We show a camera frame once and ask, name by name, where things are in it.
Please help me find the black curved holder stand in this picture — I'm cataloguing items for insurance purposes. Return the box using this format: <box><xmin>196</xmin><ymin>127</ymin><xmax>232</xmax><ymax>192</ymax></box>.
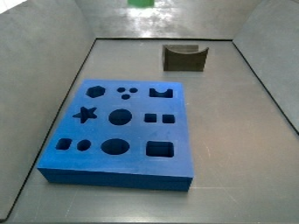
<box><xmin>163</xmin><ymin>45</ymin><xmax>209</xmax><ymax>72</ymax></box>

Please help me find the blue foam shape-sorter block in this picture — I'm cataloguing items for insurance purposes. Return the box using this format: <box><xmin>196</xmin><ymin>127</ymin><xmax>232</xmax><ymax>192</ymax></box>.
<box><xmin>37</xmin><ymin>80</ymin><xmax>193</xmax><ymax>191</ymax></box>

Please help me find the green hexagonal prism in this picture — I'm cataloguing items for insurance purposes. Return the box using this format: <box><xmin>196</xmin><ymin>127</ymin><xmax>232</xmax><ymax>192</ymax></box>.
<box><xmin>127</xmin><ymin>0</ymin><xmax>155</xmax><ymax>8</ymax></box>

